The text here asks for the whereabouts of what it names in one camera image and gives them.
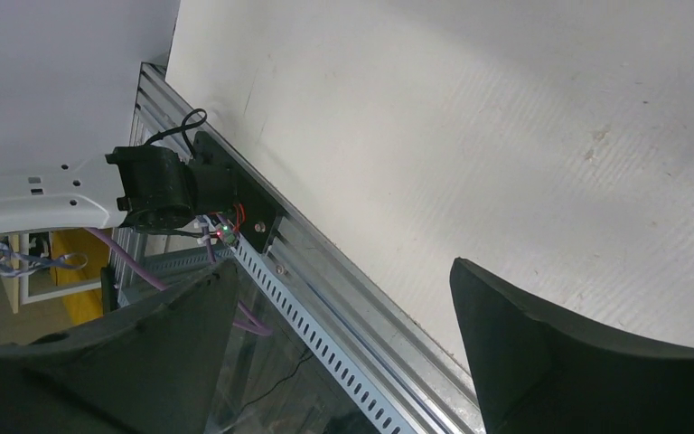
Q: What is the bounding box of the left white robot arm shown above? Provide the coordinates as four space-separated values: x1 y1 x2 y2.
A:
0 145 195 234

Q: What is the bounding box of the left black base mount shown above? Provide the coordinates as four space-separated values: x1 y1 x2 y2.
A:
188 131 284 253

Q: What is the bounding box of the aluminium frame rail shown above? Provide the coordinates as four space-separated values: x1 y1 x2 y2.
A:
110 61 483 434

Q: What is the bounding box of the white slotted cable duct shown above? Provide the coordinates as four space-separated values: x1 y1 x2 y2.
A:
233 241 417 433

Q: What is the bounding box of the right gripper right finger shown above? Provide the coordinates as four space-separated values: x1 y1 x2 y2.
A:
449 258 694 433

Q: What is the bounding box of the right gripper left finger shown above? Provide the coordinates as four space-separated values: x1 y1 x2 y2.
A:
0 261 239 433

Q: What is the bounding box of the small green circuit board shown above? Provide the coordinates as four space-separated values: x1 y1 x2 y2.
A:
214 223 239 247

